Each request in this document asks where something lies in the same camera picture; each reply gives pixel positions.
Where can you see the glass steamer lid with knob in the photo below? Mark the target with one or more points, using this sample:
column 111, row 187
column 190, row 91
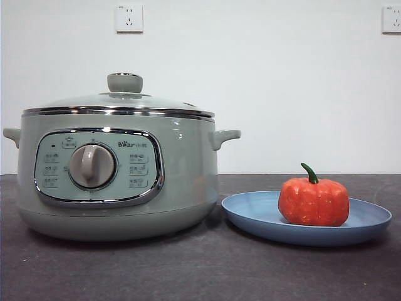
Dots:
column 125, row 100

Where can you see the orange toy pumpkin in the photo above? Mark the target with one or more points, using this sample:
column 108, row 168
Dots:
column 313, row 203

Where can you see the grey-green electric steamer pot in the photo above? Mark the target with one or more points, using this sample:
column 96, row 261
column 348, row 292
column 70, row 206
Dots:
column 188, row 175

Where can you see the blue plate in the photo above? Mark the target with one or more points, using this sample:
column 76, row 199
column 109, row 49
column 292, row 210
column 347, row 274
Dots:
column 250, row 213

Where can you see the white wall socket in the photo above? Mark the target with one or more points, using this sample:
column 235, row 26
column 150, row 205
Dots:
column 130, row 19
column 391, row 20

